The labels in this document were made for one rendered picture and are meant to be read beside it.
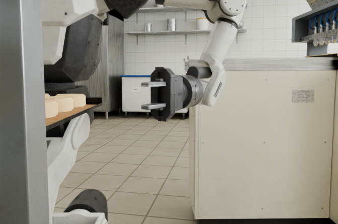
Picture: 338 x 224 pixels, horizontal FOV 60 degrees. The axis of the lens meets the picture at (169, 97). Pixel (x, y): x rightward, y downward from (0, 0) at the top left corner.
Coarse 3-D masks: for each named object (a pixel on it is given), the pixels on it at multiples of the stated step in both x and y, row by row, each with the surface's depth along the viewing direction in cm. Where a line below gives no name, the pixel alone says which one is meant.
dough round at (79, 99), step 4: (68, 96) 48; (72, 96) 48; (76, 96) 48; (80, 96) 49; (84, 96) 50; (76, 100) 48; (80, 100) 49; (84, 100) 50; (76, 104) 48; (80, 104) 49; (84, 104) 50
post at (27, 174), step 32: (0, 0) 17; (32, 0) 19; (0, 32) 18; (32, 32) 19; (0, 64) 18; (32, 64) 19; (0, 96) 18; (32, 96) 19; (0, 128) 18; (32, 128) 19; (0, 160) 18; (32, 160) 19; (0, 192) 18; (32, 192) 19
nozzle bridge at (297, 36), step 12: (336, 0) 143; (312, 12) 166; (324, 12) 163; (336, 12) 157; (300, 24) 188; (312, 24) 182; (324, 24) 169; (300, 36) 189; (312, 36) 173; (324, 36) 160; (312, 48) 190; (324, 48) 191
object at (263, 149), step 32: (224, 96) 143; (256, 96) 143; (288, 96) 143; (320, 96) 144; (192, 128) 157; (224, 128) 144; (256, 128) 144; (288, 128) 145; (320, 128) 145; (192, 160) 157; (224, 160) 146; (256, 160) 146; (288, 160) 146; (320, 160) 146; (192, 192) 157; (224, 192) 147; (256, 192) 147; (288, 192) 148; (320, 192) 148
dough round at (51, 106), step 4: (48, 100) 40; (52, 100) 40; (48, 104) 37; (52, 104) 38; (56, 104) 39; (48, 108) 37; (52, 108) 38; (56, 108) 39; (48, 112) 37; (52, 112) 38; (56, 112) 39; (48, 116) 37; (52, 116) 38
